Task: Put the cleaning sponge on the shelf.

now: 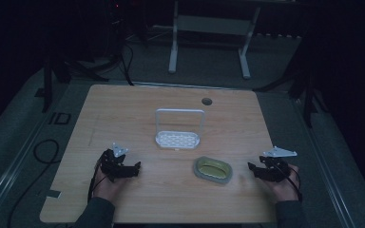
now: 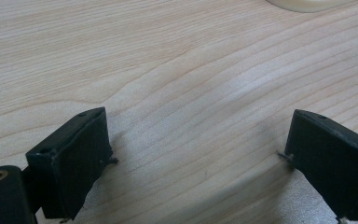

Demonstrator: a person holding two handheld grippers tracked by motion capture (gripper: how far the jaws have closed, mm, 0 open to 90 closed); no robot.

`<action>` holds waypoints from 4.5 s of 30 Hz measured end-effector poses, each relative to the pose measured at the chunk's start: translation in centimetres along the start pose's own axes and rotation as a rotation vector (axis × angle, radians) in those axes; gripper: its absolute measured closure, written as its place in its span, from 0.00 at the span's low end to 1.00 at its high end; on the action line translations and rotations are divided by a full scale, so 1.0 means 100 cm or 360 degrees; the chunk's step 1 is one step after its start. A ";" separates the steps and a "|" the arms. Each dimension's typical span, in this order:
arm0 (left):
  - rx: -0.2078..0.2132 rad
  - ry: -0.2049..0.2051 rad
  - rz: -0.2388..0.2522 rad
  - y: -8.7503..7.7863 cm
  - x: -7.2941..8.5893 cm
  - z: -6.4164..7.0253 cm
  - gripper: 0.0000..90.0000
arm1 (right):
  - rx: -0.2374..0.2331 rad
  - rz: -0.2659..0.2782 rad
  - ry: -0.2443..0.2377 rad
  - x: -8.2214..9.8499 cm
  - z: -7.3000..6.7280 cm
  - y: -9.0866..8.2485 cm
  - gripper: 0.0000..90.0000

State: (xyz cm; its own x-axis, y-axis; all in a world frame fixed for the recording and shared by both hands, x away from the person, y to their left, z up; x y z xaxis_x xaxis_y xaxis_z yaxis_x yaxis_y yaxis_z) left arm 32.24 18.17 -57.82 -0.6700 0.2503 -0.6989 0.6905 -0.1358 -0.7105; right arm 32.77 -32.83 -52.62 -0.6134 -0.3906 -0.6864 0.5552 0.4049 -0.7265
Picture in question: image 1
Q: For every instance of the black tripod stand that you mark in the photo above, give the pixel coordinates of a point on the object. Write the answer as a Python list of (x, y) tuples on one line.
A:
[(58, 71), (304, 91)]

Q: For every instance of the grey tape strip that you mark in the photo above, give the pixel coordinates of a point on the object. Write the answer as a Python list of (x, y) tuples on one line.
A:
[(53, 193)]

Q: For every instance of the person's left hand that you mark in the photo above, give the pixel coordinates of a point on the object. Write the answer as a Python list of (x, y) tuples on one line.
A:
[(106, 188)]

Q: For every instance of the person's right hand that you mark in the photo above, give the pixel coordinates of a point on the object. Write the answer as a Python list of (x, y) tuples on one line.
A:
[(285, 190)]

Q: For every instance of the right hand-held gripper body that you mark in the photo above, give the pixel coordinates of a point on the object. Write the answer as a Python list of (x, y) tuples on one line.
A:
[(275, 167)]

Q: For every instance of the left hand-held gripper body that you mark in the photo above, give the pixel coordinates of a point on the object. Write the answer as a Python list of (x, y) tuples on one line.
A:
[(112, 164)]

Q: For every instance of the white metal stand frame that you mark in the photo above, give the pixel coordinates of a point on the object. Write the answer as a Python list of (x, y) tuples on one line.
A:
[(212, 28)]

